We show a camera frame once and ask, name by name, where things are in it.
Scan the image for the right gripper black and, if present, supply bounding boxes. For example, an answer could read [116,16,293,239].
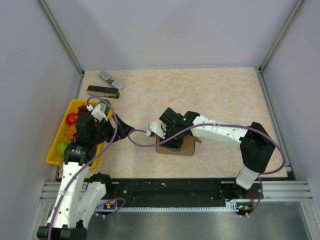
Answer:
[159,125,184,151]

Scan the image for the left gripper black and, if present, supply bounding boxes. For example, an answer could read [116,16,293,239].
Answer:
[90,113,135,145]

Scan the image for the brown cardboard paper box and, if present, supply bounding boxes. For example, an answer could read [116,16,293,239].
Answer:
[155,135,202,157]

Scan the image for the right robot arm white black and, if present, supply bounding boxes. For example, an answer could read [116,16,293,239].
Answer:
[149,107,275,201]

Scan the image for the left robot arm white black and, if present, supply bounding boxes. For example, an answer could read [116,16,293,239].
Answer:
[36,114,134,240]

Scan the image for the black rectangular box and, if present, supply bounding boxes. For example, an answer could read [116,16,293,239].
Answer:
[87,85,120,99]

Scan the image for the teal white snack box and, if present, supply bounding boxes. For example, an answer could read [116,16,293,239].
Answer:
[98,71,125,90]

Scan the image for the purple toy grapes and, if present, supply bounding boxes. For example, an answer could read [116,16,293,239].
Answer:
[77,105,89,116]

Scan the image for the orange toy pineapple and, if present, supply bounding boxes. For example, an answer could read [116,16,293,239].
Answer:
[65,124,76,143]

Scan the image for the red toy apple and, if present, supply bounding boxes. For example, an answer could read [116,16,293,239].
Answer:
[65,112,78,126]

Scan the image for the green toy pear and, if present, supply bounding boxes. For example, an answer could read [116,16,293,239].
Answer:
[56,141,69,158]

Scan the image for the yellow plastic tray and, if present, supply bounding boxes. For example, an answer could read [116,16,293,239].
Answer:
[45,99,113,167]

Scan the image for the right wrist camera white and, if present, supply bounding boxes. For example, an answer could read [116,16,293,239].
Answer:
[146,121,166,139]

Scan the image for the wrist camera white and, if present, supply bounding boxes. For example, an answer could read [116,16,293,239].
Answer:
[146,121,166,139]
[86,101,110,122]

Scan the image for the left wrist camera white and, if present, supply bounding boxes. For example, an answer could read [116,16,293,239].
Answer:
[86,101,110,122]

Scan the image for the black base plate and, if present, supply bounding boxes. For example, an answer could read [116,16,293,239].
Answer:
[84,177,263,208]

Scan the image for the grey cable duct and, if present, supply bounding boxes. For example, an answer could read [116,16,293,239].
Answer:
[94,199,253,213]

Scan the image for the right frame post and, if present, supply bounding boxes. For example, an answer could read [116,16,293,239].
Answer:
[258,0,307,71]

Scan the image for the frame post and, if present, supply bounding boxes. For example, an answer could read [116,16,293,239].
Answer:
[258,0,307,71]
[37,0,85,77]

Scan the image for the left frame post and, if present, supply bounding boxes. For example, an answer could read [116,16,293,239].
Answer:
[37,0,85,77]

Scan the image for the aluminium frame rail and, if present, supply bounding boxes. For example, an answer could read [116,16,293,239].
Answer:
[40,181,313,202]

